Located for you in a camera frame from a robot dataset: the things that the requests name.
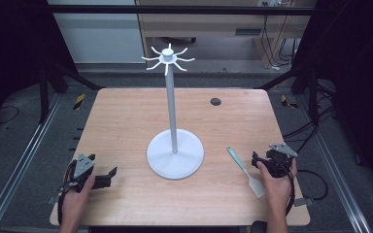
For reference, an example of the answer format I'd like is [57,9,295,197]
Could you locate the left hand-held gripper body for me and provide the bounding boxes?
[65,153,113,194]

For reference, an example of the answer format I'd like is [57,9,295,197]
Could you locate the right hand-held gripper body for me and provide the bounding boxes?
[257,143,298,179]

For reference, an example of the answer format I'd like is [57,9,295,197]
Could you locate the teal handled white spatula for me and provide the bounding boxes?
[226,146,266,199]

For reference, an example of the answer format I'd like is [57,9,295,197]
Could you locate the white hook stand rack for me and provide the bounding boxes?
[141,43,206,181]

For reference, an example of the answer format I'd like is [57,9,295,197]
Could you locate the person's right hand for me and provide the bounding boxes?
[256,157,298,214]

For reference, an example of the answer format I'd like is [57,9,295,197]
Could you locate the person's left hand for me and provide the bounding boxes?
[59,174,96,218]

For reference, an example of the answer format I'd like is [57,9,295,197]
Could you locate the yellow black striped marker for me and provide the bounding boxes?
[73,93,86,111]
[280,94,299,110]

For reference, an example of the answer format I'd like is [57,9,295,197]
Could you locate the black chair part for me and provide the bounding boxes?
[250,220,268,233]

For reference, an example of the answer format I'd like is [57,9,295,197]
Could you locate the white cabinet panel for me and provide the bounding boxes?
[47,0,146,64]

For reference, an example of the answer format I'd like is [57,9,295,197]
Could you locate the grey metal table bracket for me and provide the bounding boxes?
[292,196,316,208]
[46,193,60,206]

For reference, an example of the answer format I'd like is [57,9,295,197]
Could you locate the black floor cable bundle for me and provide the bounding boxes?
[282,79,336,153]

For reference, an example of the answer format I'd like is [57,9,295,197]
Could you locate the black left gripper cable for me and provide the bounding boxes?
[56,160,80,225]

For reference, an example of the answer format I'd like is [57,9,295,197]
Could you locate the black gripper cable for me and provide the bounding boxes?
[285,161,329,217]
[56,160,80,225]

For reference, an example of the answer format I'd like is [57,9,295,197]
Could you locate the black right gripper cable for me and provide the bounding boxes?
[285,161,329,217]

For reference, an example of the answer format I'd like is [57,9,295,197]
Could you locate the aluminium floor rail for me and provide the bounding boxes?
[0,92,63,233]
[295,94,372,233]

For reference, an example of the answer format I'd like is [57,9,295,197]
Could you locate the black metal frame stand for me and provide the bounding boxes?
[257,66,321,126]
[38,59,106,124]

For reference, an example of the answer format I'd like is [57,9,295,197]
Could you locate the thin black floor cable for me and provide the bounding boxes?
[0,104,20,126]

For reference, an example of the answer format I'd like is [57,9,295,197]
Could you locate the black hanging desk cables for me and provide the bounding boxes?
[260,14,302,71]

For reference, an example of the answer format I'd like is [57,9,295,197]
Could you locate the black horizontal frame bar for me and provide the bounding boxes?
[47,4,317,17]

